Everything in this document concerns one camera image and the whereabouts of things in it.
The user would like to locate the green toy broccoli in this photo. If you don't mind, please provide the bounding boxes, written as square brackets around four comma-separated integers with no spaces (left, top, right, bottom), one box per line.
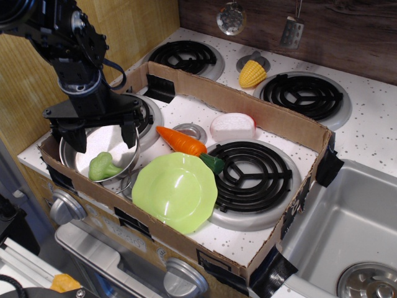
[88,152,123,181]

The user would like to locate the back right black burner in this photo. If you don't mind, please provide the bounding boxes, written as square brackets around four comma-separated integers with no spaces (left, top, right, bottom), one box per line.
[253,71,352,131]

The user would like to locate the yellow toy corn cob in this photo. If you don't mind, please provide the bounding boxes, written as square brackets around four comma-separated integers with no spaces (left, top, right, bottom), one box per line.
[239,60,267,88]

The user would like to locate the black burner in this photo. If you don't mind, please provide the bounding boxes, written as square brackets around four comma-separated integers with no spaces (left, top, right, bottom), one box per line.
[253,71,352,131]
[125,93,164,152]
[208,139,301,232]
[143,40,225,81]

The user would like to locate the white toy cheese wedge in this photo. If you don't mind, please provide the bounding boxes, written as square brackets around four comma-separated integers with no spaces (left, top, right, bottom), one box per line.
[210,113,256,142]

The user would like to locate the silver stovetop ring inside fence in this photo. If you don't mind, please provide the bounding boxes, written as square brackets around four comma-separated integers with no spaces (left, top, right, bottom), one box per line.
[172,122,208,145]

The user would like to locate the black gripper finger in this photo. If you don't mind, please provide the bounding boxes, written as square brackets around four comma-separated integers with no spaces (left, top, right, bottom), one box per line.
[60,129,87,153]
[120,120,137,149]

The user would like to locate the grey metal sink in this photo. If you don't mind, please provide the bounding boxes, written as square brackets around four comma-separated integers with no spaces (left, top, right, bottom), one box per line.
[281,160,396,297]

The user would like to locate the front right black burner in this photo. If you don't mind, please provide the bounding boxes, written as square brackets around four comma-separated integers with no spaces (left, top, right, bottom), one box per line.
[208,139,301,232]

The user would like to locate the front left black burner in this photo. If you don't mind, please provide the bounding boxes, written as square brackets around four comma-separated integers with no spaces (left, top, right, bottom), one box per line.
[125,93,164,152]

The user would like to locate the small steel pot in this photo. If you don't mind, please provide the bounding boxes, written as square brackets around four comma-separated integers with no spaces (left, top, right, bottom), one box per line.
[60,125,140,193]

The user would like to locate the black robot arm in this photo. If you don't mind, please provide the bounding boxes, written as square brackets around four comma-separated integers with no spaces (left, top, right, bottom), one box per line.
[1,1,143,153]

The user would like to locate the grey stovetop knob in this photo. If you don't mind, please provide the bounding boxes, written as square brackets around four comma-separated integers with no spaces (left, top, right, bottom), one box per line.
[236,51,271,73]

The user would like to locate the left silver stove knob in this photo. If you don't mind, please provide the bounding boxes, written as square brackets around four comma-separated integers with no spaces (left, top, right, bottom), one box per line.
[50,189,87,225]

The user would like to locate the brown cardboard fence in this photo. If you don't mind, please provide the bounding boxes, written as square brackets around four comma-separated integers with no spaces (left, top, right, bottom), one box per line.
[39,62,343,297]

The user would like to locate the right silver stove knob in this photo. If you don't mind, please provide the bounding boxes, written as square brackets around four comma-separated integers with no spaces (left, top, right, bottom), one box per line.
[163,258,209,298]

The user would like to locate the black cable at bottom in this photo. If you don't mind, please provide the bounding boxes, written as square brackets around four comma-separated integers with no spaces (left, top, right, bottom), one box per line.
[0,273,27,298]

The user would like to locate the orange toy carrot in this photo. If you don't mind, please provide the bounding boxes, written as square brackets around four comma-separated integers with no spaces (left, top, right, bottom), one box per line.
[156,126,225,175]

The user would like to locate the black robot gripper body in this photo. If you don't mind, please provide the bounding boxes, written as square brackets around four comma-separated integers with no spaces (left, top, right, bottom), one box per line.
[42,79,144,132]

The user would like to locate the orange object at bottom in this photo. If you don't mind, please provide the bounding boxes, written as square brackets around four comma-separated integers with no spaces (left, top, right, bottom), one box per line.
[50,274,81,293]

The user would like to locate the light green plastic plate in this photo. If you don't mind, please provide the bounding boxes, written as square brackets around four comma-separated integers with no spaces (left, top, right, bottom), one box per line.
[132,152,218,235]

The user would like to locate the silver stove knob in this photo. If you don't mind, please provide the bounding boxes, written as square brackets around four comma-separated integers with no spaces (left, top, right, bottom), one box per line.
[50,189,87,225]
[163,258,209,298]

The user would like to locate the silver oven door handle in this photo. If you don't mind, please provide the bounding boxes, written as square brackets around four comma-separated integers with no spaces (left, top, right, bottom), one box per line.
[55,223,167,297]

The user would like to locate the back left black burner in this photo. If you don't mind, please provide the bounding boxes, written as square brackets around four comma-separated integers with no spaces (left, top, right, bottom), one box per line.
[143,40,225,81]

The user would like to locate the hanging steel spatula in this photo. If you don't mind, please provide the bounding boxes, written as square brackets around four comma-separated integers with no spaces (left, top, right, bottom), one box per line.
[279,0,305,50]

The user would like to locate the steel sink drain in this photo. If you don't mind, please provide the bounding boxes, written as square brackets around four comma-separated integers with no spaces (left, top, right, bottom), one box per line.
[336,262,396,297]

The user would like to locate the hanging steel strainer ladle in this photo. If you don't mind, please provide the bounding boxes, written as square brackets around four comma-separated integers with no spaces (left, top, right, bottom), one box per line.
[216,1,247,36]

